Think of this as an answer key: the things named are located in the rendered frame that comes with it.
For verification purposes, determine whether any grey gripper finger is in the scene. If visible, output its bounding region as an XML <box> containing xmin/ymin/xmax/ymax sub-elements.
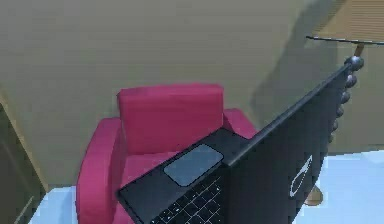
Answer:
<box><xmin>289</xmin><ymin>155</ymin><xmax>313</xmax><ymax>197</ymax></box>
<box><xmin>292</xmin><ymin>157</ymin><xmax>314</xmax><ymax>198</ymax></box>

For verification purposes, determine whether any black laptop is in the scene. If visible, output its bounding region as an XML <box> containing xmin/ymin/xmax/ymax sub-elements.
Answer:
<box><xmin>116</xmin><ymin>63</ymin><xmax>354</xmax><ymax>224</ymax></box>

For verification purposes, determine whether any red armchair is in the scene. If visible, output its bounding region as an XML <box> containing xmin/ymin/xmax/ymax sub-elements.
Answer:
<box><xmin>75</xmin><ymin>83</ymin><xmax>259</xmax><ymax>224</ymax></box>

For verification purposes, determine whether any floor lamp with beaded stem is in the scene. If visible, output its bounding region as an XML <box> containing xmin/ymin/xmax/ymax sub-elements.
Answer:
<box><xmin>304</xmin><ymin>0</ymin><xmax>384</xmax><ymax>207</ymax></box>

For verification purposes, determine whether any dark olive room door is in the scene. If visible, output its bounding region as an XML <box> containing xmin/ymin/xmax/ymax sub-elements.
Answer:
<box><xmin>0</xmin><ymin>99</ymin><xmax>48</xmax><ymax>224</ymax></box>

